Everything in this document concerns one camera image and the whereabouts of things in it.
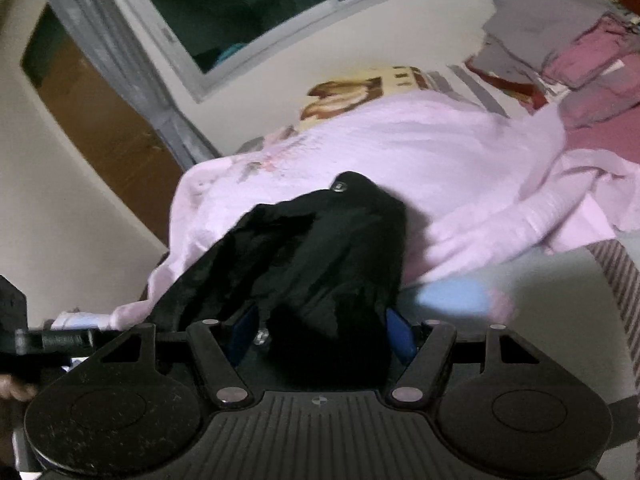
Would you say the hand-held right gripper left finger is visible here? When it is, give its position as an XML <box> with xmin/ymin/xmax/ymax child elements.
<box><xmin>92</xmin><ymin>307</ymin><xmax>259</xmax><ymax>407</ymax></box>

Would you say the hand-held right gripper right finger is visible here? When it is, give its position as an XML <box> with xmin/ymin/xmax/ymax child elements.
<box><xmin>384</xmin><ymin>307</ymin><xmax>543</xmax><ymax>407</ymax></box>

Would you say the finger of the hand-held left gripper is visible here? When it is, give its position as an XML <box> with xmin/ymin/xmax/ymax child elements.
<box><xmin>15</xmin><ymin>328</ymin><xmax>101</xmax><ymax>357</ymax></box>

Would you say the black garment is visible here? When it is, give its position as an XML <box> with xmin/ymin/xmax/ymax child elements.
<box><xmin>149</xmin><ymin>171</ymin><xmax>409</xmax><ymax>386</ymax></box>

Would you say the person's left hand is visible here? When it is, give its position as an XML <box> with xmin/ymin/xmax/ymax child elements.
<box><xmin>0</xmin><ymin>376</ymin><xmax>40</xmax><ymax>403</ymax></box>

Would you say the wooden door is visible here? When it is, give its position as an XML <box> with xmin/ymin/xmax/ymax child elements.
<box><xmin>20</xmin><ymin>2</ymin><xmax>185</xmax><ymax>212</ymax></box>

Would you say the printed pillow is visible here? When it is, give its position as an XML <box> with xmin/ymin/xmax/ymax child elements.
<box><xmin>299</xmin><ymin>64</ymin><xmax>431</xmax><ymax>122</ymax></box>

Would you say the grey curtain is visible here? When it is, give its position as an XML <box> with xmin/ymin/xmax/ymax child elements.
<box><xmin>27</xmin><ymin>0</ymin><xmax>223</xmax><ymax>172</ymax></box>

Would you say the dark red cloth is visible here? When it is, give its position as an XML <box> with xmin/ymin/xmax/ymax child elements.
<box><xmin>464</xmin><ymin>57</ymin><xmax>568</xmax><ymax>113</ymax></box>

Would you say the maroon folded garment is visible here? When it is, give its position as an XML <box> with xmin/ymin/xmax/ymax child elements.
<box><xmin>557</xmin><ymin>67</ymin><xmax>640</xmax><ymax>162</ymax></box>

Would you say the window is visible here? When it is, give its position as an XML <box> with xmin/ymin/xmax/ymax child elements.
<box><xmin>92</xmin><ymin>0</ymin><xmax>503</xmax><ymax>105</ymax></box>

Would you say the pink folded garment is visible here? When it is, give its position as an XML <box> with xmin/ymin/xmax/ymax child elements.
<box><xmin>542</xmin><ymin>16</ymin><xmax>640</xmax><ymax>92</ymax></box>

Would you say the grey folded garment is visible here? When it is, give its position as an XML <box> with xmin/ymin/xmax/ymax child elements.
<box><xmin>470</xmin><ymin>0</ymin><xmax>623</xmax><ymax>82</ymax></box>

